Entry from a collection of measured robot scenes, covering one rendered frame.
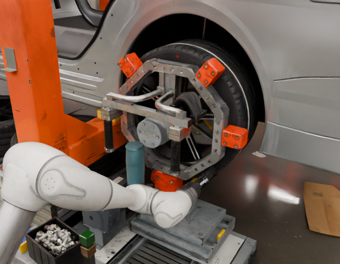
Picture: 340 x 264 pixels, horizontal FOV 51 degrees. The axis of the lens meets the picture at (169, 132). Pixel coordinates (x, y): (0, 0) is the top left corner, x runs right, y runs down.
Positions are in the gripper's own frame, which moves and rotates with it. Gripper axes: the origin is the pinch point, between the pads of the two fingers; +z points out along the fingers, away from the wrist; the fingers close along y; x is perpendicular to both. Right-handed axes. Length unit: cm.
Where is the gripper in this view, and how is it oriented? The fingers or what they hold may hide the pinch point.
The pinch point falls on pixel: (210, 172)
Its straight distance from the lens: 167.5
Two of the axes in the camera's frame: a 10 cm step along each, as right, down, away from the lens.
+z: 5.3, -3.5, 7.7
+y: 6.2, -4.7, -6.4
